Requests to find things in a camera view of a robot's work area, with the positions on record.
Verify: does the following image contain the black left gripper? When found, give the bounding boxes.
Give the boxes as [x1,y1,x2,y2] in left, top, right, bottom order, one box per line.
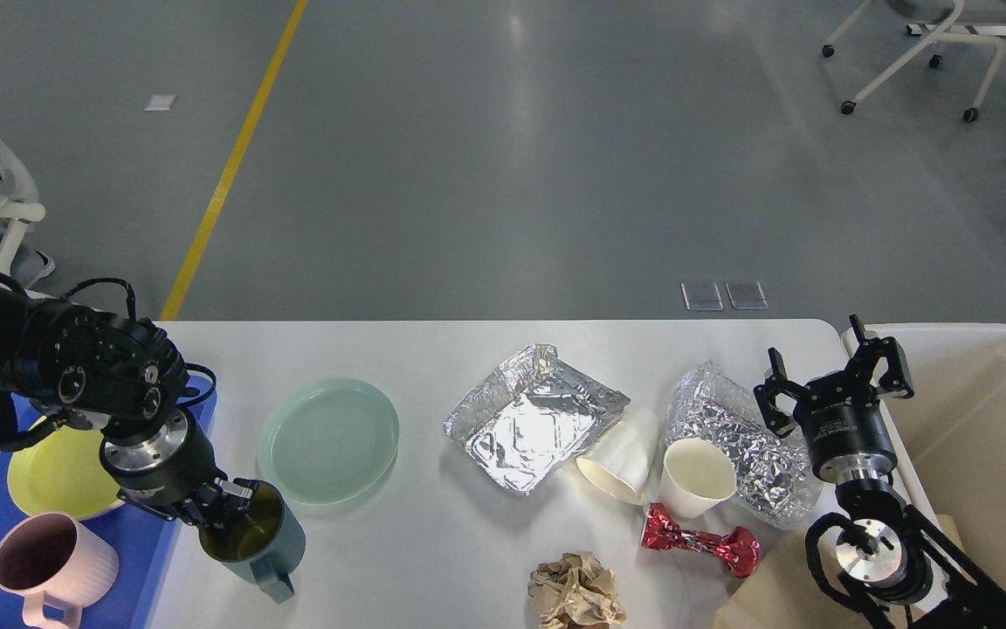
[100,410,260,529]

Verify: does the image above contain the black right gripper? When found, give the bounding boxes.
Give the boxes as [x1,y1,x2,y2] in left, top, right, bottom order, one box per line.
[752,314,915,483]

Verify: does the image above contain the dark green mug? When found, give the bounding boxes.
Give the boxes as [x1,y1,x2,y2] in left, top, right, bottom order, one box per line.
[198,479,305,604]

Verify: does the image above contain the light green plate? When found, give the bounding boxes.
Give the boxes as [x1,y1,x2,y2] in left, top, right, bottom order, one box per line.
[256,378,402,508]

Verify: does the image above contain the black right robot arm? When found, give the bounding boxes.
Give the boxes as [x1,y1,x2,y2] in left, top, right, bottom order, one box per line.
[752,314,1006,628]

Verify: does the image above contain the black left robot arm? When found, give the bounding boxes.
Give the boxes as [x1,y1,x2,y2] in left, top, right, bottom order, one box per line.
[0,273,257,530]

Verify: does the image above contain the crumpled aluminium foil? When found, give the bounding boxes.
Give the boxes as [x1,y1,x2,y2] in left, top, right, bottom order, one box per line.
[660,362,822,530]

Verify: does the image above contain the upright white paper cup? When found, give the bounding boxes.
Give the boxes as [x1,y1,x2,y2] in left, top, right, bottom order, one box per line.
[658,438,737,518]

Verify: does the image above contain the beige plastic bin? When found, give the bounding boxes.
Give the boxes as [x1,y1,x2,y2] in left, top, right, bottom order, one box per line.
[867,322,1006,590]

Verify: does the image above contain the yellow plate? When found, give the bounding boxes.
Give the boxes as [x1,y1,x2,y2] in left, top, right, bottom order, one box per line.
[5,427,124,521]

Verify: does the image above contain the red foil wrapper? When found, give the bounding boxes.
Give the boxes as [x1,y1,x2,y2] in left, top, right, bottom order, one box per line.
[640,501,761,578]

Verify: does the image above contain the brown paper bag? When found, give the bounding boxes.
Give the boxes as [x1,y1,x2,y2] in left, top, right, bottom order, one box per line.
[709,514,967,629]

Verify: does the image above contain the lying white paper cup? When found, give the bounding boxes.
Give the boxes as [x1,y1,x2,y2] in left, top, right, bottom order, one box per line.
[575,404,660,506]

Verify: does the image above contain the flat aluminium foil tray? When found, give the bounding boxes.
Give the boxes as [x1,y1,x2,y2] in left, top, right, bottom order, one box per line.
[443,343,631,496]

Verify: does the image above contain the black sneaker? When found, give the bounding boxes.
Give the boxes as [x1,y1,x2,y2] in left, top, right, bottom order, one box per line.
[12,247,56,289]

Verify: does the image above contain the crumpled brown paper ball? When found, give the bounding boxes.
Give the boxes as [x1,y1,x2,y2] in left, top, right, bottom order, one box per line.
[527,552,627,628]

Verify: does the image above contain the white chair base bar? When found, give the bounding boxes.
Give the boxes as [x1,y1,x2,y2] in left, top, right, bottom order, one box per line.
[905,23,1006,38]

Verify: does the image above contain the white wheeled chair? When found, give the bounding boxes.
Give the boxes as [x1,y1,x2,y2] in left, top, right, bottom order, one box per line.
[839,1,1006,124]

